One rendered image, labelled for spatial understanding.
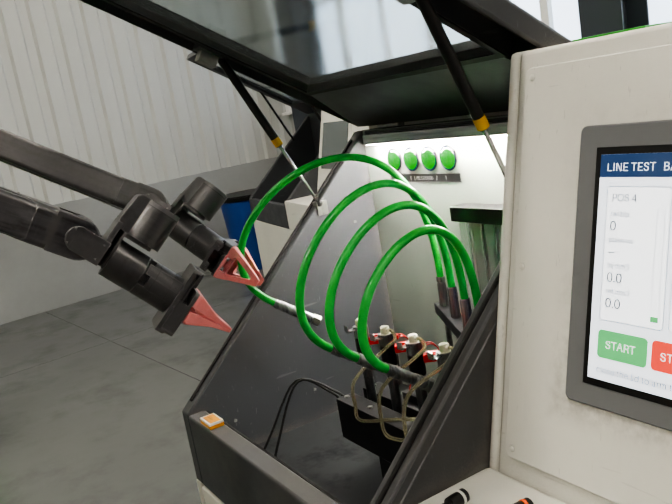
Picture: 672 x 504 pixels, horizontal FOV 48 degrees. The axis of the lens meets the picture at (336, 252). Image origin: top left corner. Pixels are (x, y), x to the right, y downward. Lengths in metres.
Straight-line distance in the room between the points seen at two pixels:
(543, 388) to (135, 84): 7.40
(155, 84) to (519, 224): 7.38
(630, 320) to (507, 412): 0.25
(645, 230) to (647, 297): 0.08
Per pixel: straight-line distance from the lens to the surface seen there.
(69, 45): 8.03
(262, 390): 1.66
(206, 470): 1.61
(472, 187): 1.47
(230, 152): 8.59
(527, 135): 1.05
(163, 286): 1.07
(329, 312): 1.14
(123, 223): 1.06
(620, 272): 0.94
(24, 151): 1.51
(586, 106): 0.99
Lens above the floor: 1.53
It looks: 11 degrees down
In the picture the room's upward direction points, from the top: 10 degrees counter-clockwise
